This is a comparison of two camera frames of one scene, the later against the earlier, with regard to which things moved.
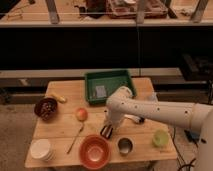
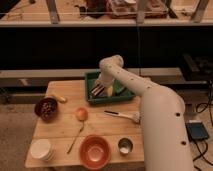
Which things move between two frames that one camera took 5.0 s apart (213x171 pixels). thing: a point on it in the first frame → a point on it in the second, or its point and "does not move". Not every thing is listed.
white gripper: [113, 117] → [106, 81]
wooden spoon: [81, 127] does not move
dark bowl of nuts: [46, 108] does not move
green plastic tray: [99, 86] does not move
